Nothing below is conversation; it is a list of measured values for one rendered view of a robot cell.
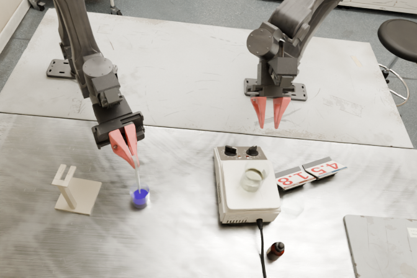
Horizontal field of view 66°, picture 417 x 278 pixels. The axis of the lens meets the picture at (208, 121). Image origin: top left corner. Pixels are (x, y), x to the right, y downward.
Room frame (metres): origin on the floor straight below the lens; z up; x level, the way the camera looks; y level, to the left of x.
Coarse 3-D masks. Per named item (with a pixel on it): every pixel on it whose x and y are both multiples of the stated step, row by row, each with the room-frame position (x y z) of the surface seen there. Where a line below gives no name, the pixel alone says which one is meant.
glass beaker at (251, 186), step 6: (246, 162) 0.36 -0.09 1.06; (252, 162) 0.37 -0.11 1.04; (258, 162) 0.37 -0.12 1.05; (264, 162) 0.36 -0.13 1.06; (246, 168) 0.36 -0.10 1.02; (258, 168) 0.37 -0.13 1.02; (264, 168) 0.36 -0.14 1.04; (246, 174) 0.33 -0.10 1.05; (264, 174) 0.35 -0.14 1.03; (240, 180) 0.34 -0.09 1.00; (246, 180) 0.32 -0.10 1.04; (252, 180) 0.32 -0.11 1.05; (258, 180) 0.32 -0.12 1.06; (264, 180) 0.33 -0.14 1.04; (240, 186) 0.33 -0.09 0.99; (246, 186) 0.32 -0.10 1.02; (252, 186) 0.32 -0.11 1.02; (258, 186) 0.32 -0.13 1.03; (246, 192) 0.32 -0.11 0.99; (252, 192) 0.32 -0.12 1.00
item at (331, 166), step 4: (324, 164) 0.48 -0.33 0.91; (328, 164) 0.48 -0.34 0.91; (332, 164) 0.48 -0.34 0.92; (336, 164) 0.48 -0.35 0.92; (340, 164) 0.48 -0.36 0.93; (312, 168) 0.46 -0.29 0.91; (316, 168) 0.46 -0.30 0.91; (320, 168) 0.46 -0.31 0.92; (324, 168) 0.46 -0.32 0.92; (328, 168) 0.46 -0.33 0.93; (332, 168) 0.46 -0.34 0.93; (336, 168) 0.46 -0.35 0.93; (312, 172) 0.45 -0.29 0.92; (316, 172) 0.45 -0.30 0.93; (320, 172) 0.44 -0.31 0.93; (324, 172) 0.44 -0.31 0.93; (328, 172) 0.44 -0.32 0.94
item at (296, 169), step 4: (292, 168) 0.46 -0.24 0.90; (296, 168) 0.46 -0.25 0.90; (280, 172) 0.44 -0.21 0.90; (284, 172) 0.44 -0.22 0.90; (288, 172) 0.44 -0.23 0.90; (292, 172) 0.45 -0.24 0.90; (296, 172) 0.45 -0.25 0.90; (304, 172) 0.45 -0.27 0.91; (276, 176) 0.42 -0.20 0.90; (280, 176) 0.43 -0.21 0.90; (284, 176) 0.43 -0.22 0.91; (312, 176) 0.43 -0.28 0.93; (312, 180) 0.41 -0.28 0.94; (280, 184) 0.39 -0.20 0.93; (300, 184) 0.41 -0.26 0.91; (280, 188) 0.39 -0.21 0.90; (284, 188) 0.37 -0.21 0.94; (288, 188) 0.38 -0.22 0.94; (292, 188) 0.40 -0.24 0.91
